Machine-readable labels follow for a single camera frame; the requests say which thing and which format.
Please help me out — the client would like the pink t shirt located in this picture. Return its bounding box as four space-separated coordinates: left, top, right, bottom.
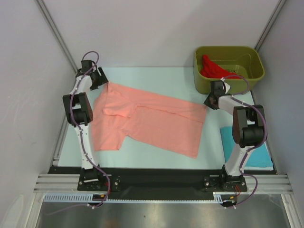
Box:
92 83 207 158

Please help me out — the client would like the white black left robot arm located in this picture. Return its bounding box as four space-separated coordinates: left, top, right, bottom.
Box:
62 60 107 191

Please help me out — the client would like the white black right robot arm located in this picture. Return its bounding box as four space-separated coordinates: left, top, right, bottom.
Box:
204 79 267 192

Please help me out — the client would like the red t shirt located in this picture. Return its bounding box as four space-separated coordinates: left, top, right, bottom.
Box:
200 55 241 79

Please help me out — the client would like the olive green plastic bin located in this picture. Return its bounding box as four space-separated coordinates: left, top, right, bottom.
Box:
193 46 265 94

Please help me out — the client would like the folded blue t shirt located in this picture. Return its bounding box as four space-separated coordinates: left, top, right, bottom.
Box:
220 126 274 171

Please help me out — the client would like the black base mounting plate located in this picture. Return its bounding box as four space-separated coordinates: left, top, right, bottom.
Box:
48 166 276 201

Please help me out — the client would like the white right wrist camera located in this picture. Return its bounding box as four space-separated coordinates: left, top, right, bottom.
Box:
222 81 231 94

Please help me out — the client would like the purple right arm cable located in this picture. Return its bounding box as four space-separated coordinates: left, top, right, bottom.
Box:
219 75 266 209

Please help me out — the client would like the left aluminium corner post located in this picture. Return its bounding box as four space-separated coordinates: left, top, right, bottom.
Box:
34 0 78 73

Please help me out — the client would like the aluminium corner post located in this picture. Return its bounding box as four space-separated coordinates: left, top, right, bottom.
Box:
254 0 288 52
34 0 78 73

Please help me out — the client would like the right aluminium corner post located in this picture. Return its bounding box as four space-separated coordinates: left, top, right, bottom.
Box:
254 0 288 52

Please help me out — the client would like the white slotted cable duct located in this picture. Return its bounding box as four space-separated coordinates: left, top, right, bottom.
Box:
43 193 236 204

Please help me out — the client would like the aluminium front frame rail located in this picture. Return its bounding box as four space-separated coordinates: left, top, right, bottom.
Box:
34 174 293 194

